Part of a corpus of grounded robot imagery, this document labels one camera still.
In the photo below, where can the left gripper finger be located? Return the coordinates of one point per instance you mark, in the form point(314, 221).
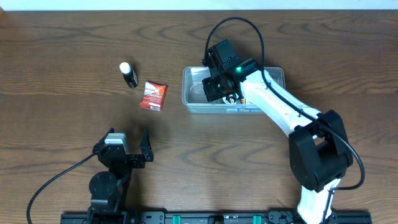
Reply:
point(102, 140)
point(146, 148)

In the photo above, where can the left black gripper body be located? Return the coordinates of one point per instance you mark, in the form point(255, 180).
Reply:
point(134, 163)

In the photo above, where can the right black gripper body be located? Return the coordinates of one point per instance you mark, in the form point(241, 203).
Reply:
point(210, 91)

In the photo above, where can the red orange sachet packet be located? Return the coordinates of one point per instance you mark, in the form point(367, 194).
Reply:
point(154, 96)

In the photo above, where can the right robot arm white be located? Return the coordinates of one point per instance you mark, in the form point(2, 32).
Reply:
point(319, 150)

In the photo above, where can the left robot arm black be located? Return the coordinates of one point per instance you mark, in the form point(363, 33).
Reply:
point(109, 188)

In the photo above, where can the clear plastic container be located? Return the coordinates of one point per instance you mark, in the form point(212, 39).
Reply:
point(194, 98)

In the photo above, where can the black bottle white cap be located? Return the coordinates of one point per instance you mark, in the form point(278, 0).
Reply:
point(129, 74)

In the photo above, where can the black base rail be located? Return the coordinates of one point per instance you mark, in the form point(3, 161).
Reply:
point(272, 217)

